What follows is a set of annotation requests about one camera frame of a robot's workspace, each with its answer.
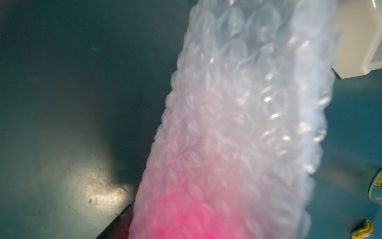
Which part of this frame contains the clear bubble wrap sheet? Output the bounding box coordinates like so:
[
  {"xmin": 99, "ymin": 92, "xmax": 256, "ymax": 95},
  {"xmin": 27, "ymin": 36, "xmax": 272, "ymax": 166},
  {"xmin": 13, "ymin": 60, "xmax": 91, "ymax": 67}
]
[{"xmin": 137, "ymin": 1, "xmax": 338, "ymax": 239}]

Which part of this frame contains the pink plastic wine glass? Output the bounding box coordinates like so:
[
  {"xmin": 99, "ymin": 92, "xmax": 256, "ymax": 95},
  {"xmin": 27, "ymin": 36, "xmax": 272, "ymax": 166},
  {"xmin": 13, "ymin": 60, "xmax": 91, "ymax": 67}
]
[{"xmin": 129, "ymin": 181, "xmax": 260, "ymax": 239}]

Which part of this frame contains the white tape dispenser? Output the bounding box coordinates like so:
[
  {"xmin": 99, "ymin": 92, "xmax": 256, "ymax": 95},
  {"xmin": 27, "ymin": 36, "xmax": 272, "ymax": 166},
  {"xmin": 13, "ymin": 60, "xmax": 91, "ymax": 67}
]
[{"xmin": 333, "ymin": 0, "xmax": 382, "ymax": 79}]

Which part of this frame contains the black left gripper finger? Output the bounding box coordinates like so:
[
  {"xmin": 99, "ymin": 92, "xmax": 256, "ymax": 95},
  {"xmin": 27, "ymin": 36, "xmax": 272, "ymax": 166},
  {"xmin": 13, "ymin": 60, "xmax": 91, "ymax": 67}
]
[{"xmin": 96, "ymin": 204, "xmax": 134, "ymax": 239}]

